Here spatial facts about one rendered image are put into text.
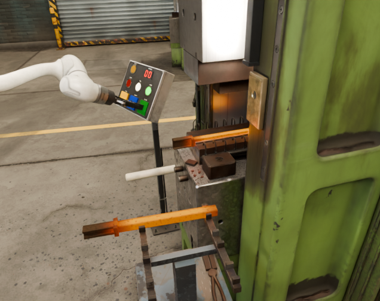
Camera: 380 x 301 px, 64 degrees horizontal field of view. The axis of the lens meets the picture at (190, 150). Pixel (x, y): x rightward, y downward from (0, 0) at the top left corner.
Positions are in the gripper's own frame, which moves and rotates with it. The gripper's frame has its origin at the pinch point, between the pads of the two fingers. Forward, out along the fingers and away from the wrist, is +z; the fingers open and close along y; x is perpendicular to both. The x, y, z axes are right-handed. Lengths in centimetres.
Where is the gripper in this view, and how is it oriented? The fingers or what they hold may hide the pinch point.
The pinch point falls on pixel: (137, 106)
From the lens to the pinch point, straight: 168.4
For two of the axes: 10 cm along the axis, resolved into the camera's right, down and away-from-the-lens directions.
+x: 3.5, -9.2, -1.5
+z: 6.6, 1.3, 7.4
